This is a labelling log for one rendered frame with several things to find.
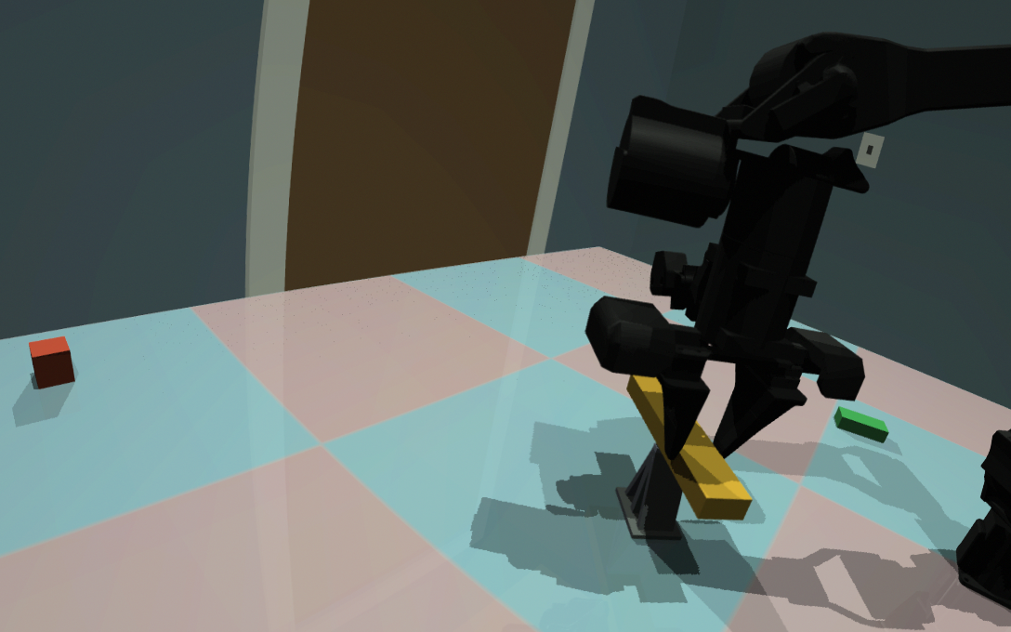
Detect yellow bar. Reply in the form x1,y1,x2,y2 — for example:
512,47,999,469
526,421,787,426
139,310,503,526
626,375,753,520

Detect green rectangular bar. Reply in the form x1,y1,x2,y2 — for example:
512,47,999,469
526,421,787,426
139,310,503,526
834,407,889,443

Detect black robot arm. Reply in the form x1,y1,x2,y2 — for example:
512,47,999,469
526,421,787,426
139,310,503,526
606,32,1011,610

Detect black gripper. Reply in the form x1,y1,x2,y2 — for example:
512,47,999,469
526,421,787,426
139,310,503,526
584,232,865,460

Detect orange-red cube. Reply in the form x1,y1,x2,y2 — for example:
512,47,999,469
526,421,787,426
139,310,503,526
29,336,75,389

